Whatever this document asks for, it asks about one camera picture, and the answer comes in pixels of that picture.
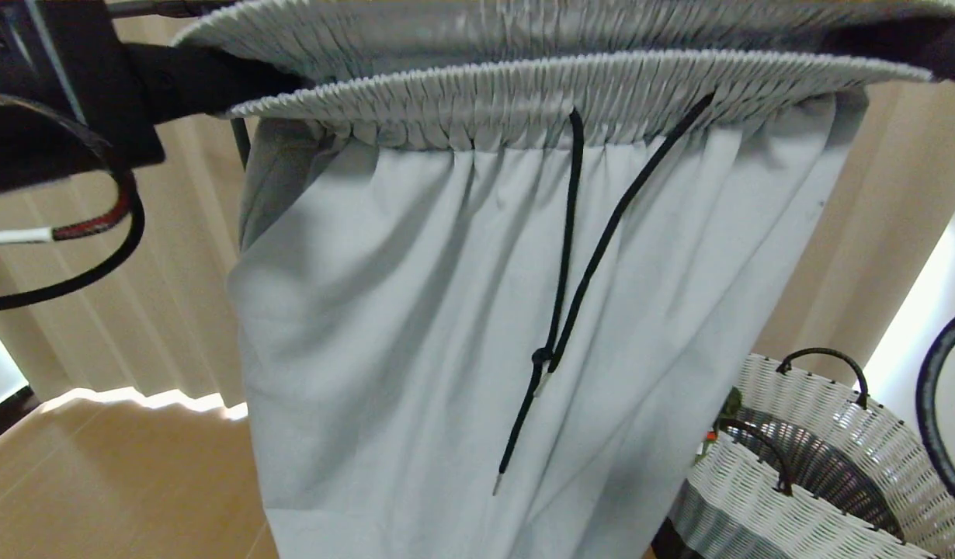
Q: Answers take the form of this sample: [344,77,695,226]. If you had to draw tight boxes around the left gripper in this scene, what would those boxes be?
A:
[0,0,168,200]

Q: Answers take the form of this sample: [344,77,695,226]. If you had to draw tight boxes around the pale grey shorts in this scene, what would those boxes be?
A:
[171,0,955,559]

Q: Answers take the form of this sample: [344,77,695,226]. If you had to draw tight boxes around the white laundry basket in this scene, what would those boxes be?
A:
[667,346,955,559]

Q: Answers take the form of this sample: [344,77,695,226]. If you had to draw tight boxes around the beige curtain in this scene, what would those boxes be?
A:
[0,12,955,408]

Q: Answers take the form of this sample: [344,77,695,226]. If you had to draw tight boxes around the green garment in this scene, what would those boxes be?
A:
[693,386,747,467]

